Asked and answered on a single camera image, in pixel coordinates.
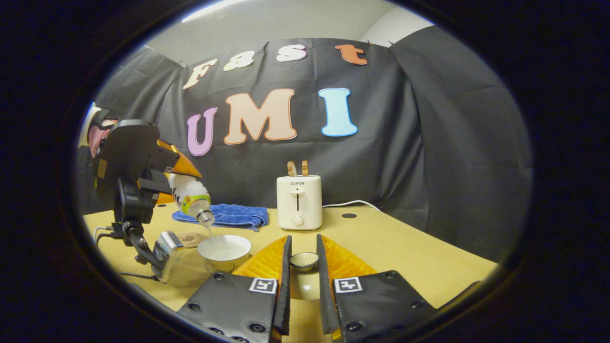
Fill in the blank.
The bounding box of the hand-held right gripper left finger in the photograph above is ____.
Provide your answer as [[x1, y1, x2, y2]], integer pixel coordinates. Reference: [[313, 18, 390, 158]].
[[177, 234, 292, 343]]

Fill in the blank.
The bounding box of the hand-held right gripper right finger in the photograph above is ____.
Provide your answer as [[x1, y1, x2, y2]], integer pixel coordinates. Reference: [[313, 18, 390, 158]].
[[316, 233, 437, 343]]

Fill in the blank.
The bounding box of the white teacup lid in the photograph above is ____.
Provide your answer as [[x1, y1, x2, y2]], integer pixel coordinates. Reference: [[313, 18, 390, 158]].
[[289, 252, 321, 301]]

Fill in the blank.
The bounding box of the clear water bottle white label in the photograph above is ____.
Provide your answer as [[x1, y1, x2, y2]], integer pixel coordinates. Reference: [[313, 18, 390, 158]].
[[168, 172, 216, 226]]

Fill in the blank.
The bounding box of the round brown coaster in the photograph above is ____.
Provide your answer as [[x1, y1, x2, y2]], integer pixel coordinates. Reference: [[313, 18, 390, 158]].
[[175, 232, 209, 249]]

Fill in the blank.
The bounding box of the white ceramic teacup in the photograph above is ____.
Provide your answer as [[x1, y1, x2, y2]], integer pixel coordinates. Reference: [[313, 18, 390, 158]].
[[197, 234, 252, 273]]

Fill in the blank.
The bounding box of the blue folded towel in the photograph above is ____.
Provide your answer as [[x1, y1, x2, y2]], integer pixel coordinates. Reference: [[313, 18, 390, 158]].
[[172, 204, 269, 232]]

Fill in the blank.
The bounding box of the white toaster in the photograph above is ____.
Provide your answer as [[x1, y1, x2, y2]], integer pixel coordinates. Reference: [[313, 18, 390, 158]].
[[277, 175, 323, 231]]

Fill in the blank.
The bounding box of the black backdrop cloth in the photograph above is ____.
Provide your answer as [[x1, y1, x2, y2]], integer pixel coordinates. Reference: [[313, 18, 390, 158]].
[[76, 26, 533, 262]]

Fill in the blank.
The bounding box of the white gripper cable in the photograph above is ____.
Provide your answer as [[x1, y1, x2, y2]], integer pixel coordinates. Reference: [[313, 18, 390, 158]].
[[94, 225, 117, 244]]

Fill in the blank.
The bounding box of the white toaster power cable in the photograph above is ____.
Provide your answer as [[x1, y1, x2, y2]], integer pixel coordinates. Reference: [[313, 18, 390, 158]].
[[322, 200, 382, 212]]

